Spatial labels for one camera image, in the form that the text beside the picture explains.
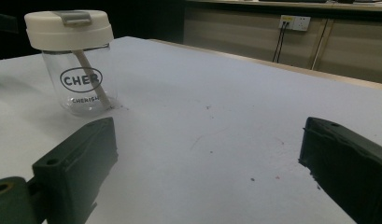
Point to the white wall socket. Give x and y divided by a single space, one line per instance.
299 23

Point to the clear glass cup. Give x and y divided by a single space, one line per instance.
59 96

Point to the beige straw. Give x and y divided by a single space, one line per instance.
93 79

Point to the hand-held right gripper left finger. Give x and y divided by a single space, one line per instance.
76 168

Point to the white conduit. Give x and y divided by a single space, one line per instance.
320 43

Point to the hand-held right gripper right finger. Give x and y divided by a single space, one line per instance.
350 168

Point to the white cup lid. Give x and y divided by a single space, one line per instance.
67 34

